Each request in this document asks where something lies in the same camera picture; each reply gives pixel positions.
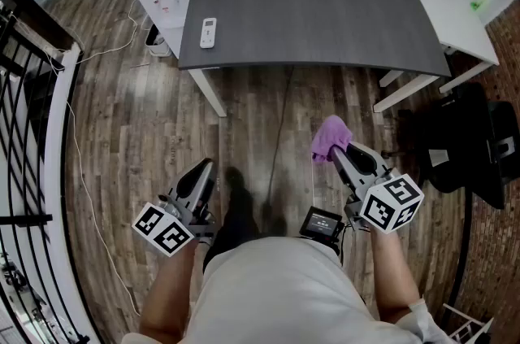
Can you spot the person's right forearm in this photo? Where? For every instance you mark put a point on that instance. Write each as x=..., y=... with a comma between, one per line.
x=392, y=273

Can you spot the purple cleaning cloth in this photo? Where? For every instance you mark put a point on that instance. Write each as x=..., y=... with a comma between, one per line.
x=329, y=137

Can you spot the dark wooden handrail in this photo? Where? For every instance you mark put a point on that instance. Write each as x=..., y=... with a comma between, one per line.
x=40, y=17

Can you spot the person's black trousers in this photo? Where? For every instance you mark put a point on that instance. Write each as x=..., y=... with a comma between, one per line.
x=239, y=220

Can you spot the black office chair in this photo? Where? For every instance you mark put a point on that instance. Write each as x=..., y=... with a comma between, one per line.
x=459, y=139

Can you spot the black device with screen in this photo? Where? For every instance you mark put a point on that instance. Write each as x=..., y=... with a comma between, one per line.
x=321, y=222

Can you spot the small green item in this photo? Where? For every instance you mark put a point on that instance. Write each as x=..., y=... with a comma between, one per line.
x=478, y=3

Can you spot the white remote control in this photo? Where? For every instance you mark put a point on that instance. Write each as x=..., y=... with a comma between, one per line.
x=208, y=32

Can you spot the white curved stairwell curb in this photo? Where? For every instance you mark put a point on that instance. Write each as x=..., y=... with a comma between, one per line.
x=55, y=171

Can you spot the small white waste bin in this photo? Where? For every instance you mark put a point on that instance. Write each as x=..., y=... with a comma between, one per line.
x=157, y=43

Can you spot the black metal railing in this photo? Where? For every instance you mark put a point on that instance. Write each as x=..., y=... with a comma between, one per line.
x=24, y=219

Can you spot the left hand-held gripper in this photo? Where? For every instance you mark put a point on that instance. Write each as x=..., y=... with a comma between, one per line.
x=166, y=232

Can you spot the person's left forearm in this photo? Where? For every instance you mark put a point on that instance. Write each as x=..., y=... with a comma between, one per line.
x=170, y=293

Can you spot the person in white coat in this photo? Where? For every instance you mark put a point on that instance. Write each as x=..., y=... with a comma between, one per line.
x=276, y=293

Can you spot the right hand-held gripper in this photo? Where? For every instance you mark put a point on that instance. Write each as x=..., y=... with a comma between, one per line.
x=392, y=208

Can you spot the white table leg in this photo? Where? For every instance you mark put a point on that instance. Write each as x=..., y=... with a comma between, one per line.
x=406, y=92
x=211, y=94
x=467, y=76

